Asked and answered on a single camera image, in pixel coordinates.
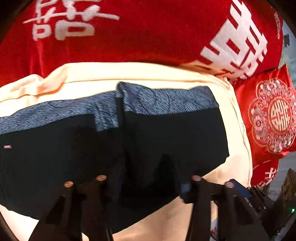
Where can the red wedding sofa cover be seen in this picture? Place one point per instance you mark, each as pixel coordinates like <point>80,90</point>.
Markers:
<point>233,39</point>

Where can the cream seat cushion cover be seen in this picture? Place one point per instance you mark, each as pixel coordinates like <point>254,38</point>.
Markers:
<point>76,80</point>

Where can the red embroidered cushion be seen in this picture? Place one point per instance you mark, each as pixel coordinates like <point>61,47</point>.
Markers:
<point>267,105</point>

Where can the black pants with blue trim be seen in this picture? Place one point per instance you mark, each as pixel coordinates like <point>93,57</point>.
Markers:
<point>147,142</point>

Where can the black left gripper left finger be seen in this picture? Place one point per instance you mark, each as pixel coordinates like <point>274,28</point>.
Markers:
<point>80,207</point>

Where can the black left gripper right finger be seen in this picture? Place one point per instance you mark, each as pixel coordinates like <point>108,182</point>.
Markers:
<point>236,219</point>

